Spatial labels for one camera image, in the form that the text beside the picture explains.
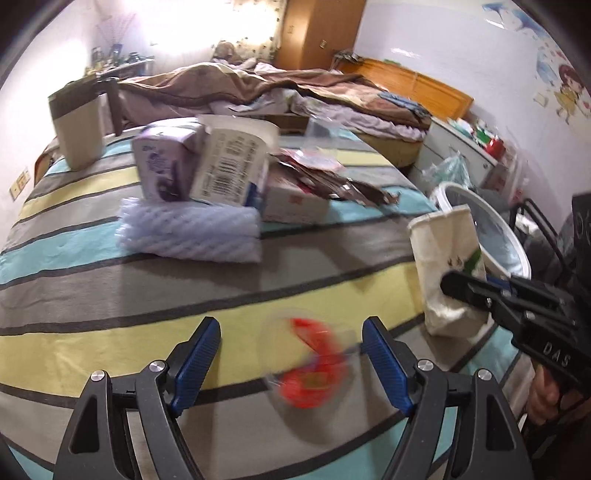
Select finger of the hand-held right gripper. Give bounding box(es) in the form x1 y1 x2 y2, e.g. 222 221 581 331
487 273 561 308
440 270 522 324

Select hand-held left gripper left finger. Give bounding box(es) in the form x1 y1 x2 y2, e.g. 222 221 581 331
53 316 222 480

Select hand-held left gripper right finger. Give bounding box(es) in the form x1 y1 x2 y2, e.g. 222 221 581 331
361 316 529 480

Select white paper bag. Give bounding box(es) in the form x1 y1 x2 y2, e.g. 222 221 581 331
407 204 492 337

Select white round trash bin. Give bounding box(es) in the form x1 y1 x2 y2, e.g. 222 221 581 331
429 181 531 324

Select red clear snack wrapper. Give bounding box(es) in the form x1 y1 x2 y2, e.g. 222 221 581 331
259 316 361 411

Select brown foil wrappers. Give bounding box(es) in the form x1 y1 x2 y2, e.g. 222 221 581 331
277 154 400 206

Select white box red print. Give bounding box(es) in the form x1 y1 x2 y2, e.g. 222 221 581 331
261 164 333 225

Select white yogurt tub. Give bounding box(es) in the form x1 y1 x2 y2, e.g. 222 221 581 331
190 114 281 208

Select purple carton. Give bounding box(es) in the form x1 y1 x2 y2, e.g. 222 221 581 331
131 124 208 202

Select person's right hand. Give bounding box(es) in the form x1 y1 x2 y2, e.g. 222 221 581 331
526 362 566 428

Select grey chair cushion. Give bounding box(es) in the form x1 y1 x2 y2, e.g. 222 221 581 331
524 217 578 282

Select black metal chair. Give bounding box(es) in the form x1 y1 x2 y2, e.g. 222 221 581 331
508 194 591 287

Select striped blanket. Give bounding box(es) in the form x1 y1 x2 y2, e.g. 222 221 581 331
0 117 522 480

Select clear green plastic bag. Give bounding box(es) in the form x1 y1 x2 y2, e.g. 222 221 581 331
421 152 472 195

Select grey nightstand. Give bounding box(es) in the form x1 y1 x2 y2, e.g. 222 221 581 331
422 115 502 185

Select green tissue box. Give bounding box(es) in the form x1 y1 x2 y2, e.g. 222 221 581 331
445 117 485 139

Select bed with brown blanket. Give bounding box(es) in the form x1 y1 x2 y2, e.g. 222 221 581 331
124 62 428 141

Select blue cloth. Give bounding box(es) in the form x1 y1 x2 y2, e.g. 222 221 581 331
379 91 430 116

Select wooden headboard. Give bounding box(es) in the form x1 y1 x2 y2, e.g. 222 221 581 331
339 58 475 121

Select beige brown container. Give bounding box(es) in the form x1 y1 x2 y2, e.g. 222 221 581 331
48 78 106 171

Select dark wooden chair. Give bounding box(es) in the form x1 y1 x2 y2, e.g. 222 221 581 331
95 76 127 137

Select brown blanket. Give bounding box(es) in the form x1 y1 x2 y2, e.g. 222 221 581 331
117 62 435 132

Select wooden wardrobe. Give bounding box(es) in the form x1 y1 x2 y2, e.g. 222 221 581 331
276 0 368 72

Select cluttered desk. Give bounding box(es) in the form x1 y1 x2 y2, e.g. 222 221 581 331
83 41 155 84

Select brown teddy bear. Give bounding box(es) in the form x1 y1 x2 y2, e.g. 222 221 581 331
211 41 245 65

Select patterned curtain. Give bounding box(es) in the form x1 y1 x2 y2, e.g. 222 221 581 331
231 0 289 61

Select vase with dry branches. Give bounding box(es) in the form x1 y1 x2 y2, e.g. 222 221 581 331
95 11 139 56

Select cartoon wall sticker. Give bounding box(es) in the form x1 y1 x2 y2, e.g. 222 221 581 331
531 41 591 125

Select wall socket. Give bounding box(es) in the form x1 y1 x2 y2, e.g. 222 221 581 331
10 170 32 200

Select blue wall sticker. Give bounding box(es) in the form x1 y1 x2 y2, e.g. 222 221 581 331
480 0 550 40

